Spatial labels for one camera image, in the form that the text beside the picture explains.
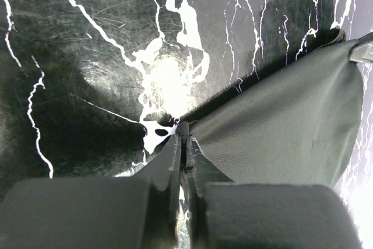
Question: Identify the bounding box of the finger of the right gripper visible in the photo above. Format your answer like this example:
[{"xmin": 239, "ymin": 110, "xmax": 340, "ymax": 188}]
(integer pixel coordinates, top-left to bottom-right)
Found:
[{"xmin": 349, "ymin": 32, "xmax": 373, "ymax": 64}]

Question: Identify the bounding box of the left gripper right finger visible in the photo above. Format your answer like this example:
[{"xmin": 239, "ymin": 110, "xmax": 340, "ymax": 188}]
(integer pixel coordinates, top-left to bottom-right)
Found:
[{"xmin": 185, "ymin": 137, "xmax": 362, "ymax": 248}]

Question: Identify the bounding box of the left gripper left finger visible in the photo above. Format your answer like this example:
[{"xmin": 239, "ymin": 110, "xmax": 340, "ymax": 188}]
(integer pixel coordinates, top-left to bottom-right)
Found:
[{"xmin": 1, "ymin": 135, "xmax": 182, "ymax": 248}]

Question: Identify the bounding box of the black t-shirt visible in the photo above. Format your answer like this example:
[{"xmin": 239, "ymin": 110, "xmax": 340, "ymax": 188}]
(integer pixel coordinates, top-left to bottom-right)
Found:
[{"xmin": 180, "ymin": 30, "xmax": 364, "ymax": 188}]

